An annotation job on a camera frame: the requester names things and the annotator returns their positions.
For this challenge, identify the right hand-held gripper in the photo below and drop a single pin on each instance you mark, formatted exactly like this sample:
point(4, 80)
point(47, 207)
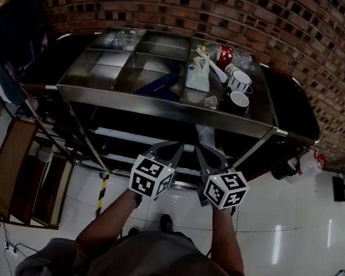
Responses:
point(225, 190)

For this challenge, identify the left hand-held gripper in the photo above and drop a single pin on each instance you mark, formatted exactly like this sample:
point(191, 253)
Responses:
point(150, 177)

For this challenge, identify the stainless steel counter cart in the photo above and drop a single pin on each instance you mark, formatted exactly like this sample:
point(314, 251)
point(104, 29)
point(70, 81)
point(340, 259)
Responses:
point(164, 107)

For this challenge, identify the wooden side cart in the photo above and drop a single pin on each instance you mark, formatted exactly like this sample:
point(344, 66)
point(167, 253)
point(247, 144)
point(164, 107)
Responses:
point(10, 171)

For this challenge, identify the person's left forearm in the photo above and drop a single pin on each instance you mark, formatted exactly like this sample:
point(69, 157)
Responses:
point(108, 224)

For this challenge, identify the person's right forearm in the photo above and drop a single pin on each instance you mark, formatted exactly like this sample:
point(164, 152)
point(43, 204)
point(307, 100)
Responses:
point(227, 245)

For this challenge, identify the crumpled clear wrapper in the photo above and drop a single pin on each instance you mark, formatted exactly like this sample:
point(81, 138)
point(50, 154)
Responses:
point(211, 102)

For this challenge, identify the black mug white inside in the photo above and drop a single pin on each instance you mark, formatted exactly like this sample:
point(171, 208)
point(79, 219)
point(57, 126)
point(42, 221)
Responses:
point(237, 102)

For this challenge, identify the blue folder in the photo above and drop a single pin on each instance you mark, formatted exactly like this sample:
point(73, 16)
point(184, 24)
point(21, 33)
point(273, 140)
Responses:
point(161, 84)

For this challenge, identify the black hanging bag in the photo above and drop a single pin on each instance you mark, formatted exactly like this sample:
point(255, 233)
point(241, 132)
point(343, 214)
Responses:
point(283, 170)

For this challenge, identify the yellow black hazard tape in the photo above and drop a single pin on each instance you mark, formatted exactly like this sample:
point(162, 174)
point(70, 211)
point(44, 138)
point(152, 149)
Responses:
point(102, 194)

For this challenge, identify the white plastic bag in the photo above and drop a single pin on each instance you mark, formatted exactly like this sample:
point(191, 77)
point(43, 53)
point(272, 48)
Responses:
point(198, 77)

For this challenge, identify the white striped mug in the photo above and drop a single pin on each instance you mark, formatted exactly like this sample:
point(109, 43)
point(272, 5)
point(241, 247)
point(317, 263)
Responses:
point(240, 81)

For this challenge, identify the white ladle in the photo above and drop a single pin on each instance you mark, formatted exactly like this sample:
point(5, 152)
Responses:
point(215, 68)

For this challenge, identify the white red hanging bag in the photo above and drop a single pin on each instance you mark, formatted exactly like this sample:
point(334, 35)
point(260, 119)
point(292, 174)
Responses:
point(310, 164)

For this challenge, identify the clear plastic bottle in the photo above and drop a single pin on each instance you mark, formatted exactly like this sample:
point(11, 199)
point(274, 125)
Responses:
point(243, 60)

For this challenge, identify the red can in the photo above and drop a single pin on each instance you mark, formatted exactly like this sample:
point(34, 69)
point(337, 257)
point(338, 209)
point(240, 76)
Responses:
point(225, 53)

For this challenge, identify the person's gray shirt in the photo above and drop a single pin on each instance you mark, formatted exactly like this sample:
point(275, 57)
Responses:
point(156, 270)

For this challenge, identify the black clothes rack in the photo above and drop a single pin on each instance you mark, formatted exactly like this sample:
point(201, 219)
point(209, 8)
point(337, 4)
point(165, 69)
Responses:
point(51, 135)

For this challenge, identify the clear glass pitcher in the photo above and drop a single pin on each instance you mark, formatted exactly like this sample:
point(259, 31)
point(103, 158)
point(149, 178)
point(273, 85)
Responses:
point(127, 39)

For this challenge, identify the white power strip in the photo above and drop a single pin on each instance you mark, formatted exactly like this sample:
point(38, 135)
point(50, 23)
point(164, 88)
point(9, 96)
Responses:
point(11, 250)

